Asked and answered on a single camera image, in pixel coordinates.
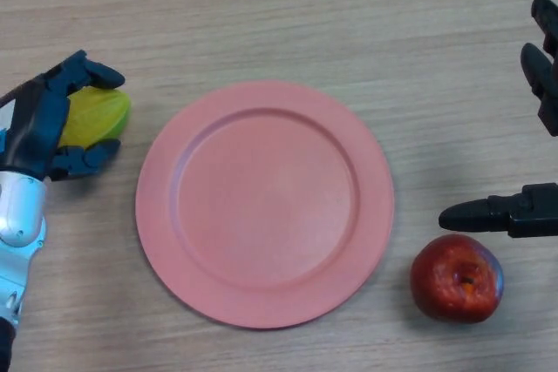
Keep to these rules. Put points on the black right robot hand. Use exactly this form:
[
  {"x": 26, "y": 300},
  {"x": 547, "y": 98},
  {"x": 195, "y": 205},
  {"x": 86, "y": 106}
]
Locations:
[{"x": 532, "y": 215}]

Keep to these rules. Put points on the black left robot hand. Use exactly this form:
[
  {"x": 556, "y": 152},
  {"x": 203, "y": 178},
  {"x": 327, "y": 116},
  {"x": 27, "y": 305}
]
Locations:
[{"x": 35, "y": 128}]

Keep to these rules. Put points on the yellow green starfruit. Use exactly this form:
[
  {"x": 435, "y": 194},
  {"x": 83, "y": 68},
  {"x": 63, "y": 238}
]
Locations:
[{"x": 96, "y": 117}]

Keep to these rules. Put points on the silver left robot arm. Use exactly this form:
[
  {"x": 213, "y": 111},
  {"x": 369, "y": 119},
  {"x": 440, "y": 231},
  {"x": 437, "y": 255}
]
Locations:
[{"x": 17, "y": 215}]

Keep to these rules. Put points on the pink round plate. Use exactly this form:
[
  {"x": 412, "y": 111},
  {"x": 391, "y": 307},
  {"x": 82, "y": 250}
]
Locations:
[{"x": 266, "y": 198}]

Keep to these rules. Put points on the red apple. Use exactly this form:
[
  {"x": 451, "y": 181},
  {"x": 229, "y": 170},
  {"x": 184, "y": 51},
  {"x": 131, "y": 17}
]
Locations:
[{"x": 449, "y": 285}]

